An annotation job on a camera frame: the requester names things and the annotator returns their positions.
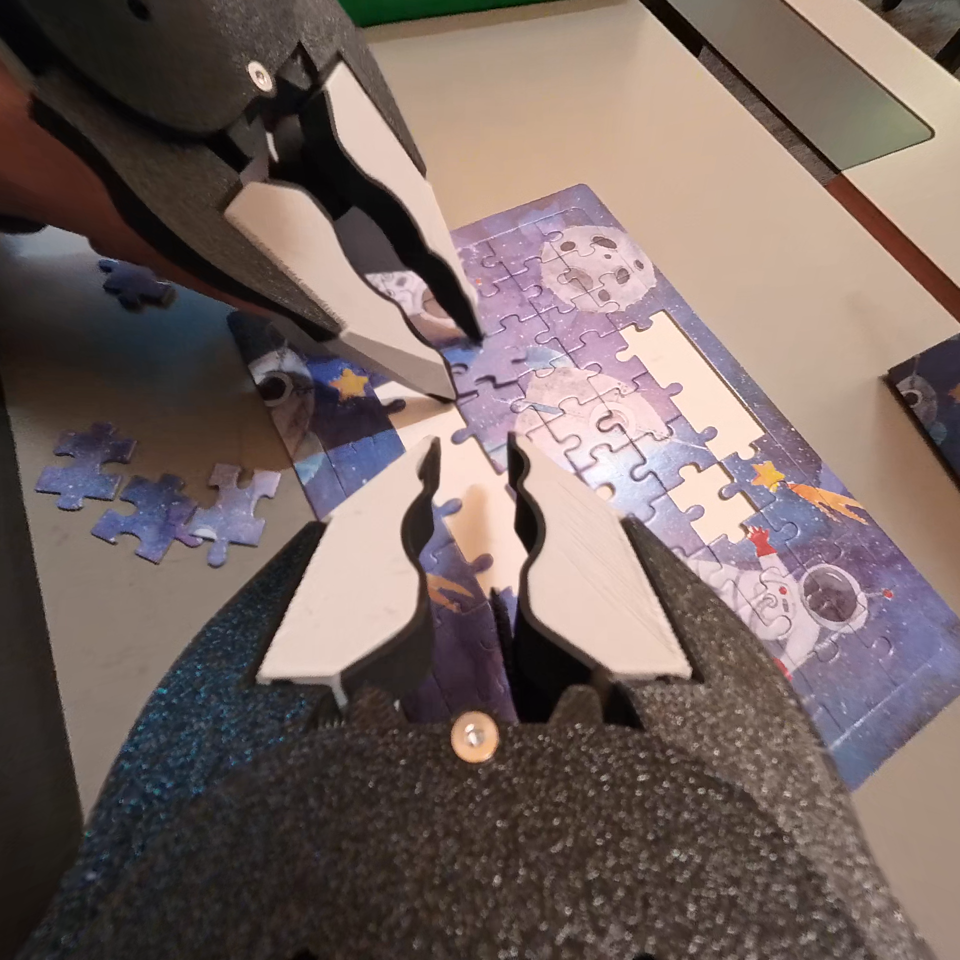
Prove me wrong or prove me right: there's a blue jigsaw puzzle piece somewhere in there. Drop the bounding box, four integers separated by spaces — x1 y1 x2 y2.
186 462 283 569
33 422 140 511
90 472 205 565
97 257 179 311

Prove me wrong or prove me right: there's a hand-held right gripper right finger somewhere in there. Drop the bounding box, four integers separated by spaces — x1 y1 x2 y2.
504 432 693 710

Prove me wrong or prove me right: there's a space print puzzle box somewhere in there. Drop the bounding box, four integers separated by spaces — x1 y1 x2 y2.
885 333 960 489

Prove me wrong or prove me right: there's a beige desk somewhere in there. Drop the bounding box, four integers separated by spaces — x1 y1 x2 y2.
0 26 960 960

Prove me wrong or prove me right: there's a space jigsaw puzzle board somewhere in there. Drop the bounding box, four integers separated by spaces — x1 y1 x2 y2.
227 183 960 790

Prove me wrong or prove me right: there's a person's left hand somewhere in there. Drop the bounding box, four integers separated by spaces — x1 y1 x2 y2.
0 73 303 333

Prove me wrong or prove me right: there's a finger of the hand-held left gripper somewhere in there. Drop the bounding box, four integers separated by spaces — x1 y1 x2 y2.
223 178 459 402
324 58 483 342

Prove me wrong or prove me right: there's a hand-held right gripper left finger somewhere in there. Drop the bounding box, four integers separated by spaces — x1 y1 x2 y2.
255 437 444 712

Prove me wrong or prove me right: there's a green plastic bin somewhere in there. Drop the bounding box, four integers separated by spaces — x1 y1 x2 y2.
358 0 648 30

